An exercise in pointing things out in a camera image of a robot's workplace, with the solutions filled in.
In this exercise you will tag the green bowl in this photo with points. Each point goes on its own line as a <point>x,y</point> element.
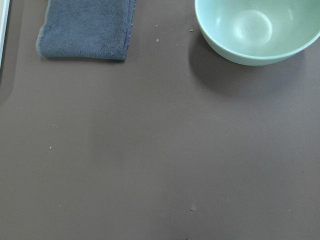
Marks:
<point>258,32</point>

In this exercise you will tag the grey folded cloth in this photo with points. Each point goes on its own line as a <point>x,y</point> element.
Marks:
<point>98,29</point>

